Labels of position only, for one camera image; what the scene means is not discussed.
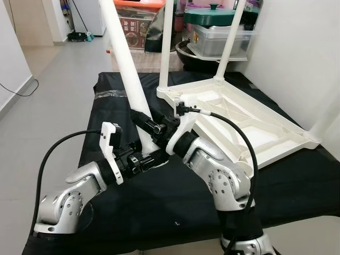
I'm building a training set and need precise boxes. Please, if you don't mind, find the white plastic children table top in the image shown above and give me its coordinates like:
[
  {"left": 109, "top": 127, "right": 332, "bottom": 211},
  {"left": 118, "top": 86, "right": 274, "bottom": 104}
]
[{"left": 157, "top": 77, "right": 322, "bottom": 171}]

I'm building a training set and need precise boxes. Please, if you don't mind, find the black wok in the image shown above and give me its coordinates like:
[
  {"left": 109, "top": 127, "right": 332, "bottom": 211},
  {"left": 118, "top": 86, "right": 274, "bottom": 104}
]
[{"left": 175, "top": 40, "right": 224, "bottom": 73}]

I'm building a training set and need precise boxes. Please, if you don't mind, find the white plastic table leg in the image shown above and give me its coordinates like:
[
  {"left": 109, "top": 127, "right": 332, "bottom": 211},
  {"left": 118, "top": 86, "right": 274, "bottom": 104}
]
[
  {"left": 98, "top": 0, "right": 163, "bottom": 157},
  {"left": 308, "top": 96, "right": 340, "bottom": 141},
  {"left": 214, "top": 0, "right": 249, "bottom": 81},
  {"left": 158, "top": 0, "right": 176, "bottom": 94}
]

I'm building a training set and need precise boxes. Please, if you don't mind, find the broom with dustpan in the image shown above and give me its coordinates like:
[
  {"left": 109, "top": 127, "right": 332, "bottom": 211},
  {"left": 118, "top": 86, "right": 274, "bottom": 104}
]
[{"left": 66, "top": 0, "right": 95, "bottom": 43}]

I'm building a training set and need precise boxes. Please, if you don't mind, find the green cooking pot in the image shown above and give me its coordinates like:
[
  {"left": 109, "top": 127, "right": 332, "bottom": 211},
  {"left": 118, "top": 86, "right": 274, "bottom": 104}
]
[{"left": 184, "top": 4, "right": 237, "bottom": 27}]

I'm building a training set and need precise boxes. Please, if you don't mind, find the clear tape strip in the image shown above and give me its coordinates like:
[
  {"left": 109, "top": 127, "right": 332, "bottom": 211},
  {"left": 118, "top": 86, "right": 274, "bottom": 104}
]
[{"left": 93, "top": 91, "right": 131, "bottom": 101}]

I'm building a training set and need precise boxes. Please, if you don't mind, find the white appliance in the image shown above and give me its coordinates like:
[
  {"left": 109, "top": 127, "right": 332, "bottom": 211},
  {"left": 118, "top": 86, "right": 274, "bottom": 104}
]
[{"left": 72, "top": 0, "right": 106, "bottom": 36}]

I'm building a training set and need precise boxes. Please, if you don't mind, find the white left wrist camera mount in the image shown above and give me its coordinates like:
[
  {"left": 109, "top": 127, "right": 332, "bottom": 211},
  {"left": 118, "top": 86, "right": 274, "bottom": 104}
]
[{"left": 100, "top": 121, "right": 124, "bottom": 186}]

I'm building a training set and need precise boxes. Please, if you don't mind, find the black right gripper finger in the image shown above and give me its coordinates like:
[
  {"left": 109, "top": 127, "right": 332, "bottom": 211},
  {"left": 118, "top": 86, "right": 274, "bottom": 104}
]
[{"left": 131, "top": 112, "right": 160, "bottom": 136}]

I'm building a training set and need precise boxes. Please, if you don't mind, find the clear plastic container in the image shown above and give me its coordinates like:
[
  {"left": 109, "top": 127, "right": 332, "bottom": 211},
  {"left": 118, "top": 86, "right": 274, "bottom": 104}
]
[{"left": 190, "top": 24, "right": 256, "bottom": 61}]

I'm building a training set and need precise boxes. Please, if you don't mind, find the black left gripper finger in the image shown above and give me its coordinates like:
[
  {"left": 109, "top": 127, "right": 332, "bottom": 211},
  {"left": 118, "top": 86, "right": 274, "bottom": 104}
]
[{"left": 142, "top": 150, "right": 169, "bottom": 169}]

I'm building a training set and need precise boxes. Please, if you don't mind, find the red printed carton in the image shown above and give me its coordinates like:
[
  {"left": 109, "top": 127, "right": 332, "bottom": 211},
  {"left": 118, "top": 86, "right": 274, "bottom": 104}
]
[{"left": 121, "top": 19, "right": 152, "bottom": 50}]

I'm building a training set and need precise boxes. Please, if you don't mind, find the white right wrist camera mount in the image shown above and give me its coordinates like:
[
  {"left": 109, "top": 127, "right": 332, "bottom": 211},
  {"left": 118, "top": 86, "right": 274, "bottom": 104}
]
[{"left": 165, "top": 101, "right": 202, "bottom": 155}]

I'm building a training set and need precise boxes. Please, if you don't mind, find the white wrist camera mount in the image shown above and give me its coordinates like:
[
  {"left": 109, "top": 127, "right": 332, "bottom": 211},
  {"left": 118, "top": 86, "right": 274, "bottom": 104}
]
[
  {"left": 165, "top": 101, "right": 202, "bottom": 155},
  {"left": 100, "top": 121, "right": 124, "bottom": 186}
]

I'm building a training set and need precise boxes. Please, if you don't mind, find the black wall cable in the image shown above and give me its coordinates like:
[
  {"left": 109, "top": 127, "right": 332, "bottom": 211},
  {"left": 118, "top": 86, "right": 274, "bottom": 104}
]
[{"left": 0, "top": 80, "right": 39, "bottom": 98}]

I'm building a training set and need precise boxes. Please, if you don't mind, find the black tablecloth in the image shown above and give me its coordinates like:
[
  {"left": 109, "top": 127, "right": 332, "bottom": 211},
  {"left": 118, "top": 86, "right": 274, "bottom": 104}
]
[{"left": 21, "top": 71, "right": 340, "bottom": 255}]

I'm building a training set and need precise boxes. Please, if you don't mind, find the low translucent storage box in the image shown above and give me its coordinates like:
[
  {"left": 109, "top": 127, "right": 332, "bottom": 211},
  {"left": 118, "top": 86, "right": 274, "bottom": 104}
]
[{"left": 109, "top": 48, "right": 171, "bottom": 73}]

